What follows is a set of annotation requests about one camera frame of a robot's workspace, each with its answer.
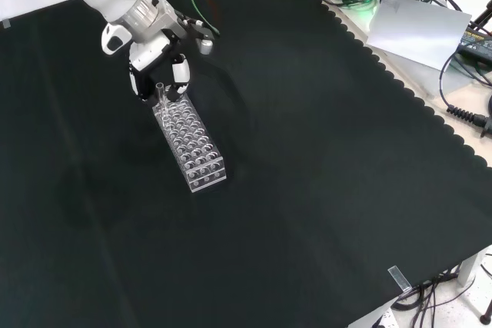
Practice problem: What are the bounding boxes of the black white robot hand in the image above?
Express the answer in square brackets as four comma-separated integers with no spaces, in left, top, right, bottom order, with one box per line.
[101,22,191,103]

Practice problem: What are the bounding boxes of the clear glass test tube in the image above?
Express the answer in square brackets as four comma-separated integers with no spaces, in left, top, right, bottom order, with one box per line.
[155,81,173,130]

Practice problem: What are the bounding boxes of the clear plastic test tube rack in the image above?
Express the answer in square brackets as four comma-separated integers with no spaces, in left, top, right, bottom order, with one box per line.
[151,91,228,194]

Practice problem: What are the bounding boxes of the black bench cloth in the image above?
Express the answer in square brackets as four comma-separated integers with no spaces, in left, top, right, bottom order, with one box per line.
[0,0,492,328]

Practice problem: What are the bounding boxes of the pale board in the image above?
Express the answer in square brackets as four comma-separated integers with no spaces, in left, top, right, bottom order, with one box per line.
[364,0,474,72]

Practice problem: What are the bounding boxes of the black power box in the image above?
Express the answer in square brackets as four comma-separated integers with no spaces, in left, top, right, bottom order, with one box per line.
[458,29,492,65]

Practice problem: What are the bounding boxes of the black tripod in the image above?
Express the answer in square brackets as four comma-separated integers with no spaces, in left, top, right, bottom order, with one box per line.
[469,0,492,35]

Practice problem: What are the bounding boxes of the white table leg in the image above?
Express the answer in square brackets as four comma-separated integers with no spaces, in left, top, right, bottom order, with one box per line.
[456,244,492,287]

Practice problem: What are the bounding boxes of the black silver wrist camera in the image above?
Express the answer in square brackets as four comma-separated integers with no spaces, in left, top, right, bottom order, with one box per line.
[156,0,217,57]

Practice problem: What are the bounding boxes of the black ribbed-end cable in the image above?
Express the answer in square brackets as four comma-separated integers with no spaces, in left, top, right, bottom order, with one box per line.
[439,46,492,137]

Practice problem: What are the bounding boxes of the black floor cable bundle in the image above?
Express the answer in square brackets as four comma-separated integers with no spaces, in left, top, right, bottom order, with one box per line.
[391,253,492,328]

